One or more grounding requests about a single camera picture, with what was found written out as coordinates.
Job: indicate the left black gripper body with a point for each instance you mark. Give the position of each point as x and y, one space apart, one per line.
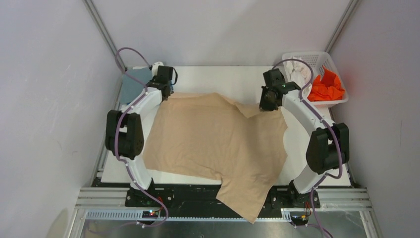
152 80

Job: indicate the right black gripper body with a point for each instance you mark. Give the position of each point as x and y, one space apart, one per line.
266 103

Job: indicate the beige t-shirt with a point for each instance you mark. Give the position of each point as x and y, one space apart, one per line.
213 137

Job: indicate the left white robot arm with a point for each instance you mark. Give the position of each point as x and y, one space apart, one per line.
124 135

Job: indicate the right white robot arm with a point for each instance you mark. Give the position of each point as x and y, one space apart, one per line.
328 148

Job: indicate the folded blue t-shirt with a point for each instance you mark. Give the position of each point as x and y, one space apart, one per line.
171 87

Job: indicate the folded grey t-shirt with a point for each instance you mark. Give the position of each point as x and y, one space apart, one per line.
132 84

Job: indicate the white crumpled t-shirt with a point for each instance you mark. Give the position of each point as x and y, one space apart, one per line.
297 71

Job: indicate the white plastic laundry basket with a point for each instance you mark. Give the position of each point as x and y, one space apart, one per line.
317 70

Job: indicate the orange crumpled t-shirt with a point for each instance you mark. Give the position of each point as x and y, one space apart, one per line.
326 88

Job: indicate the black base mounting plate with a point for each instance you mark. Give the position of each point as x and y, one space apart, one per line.
199 201

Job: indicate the right controller board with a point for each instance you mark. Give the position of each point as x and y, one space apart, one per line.
299 221

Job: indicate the controller board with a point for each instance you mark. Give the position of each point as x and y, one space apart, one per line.
150 214
299 221

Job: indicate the left controller board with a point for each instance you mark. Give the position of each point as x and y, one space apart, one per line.
150 214

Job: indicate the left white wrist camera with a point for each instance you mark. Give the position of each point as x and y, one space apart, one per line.
154 66

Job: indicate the left corner aluminium post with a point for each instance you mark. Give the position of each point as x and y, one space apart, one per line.
100 24

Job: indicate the corner aluminium post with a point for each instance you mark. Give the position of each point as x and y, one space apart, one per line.
100 24
349 11

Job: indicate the right corner aluminium post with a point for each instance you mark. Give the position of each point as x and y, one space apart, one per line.
349 11

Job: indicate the aluminium frame rail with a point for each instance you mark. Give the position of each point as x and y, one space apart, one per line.
109 203

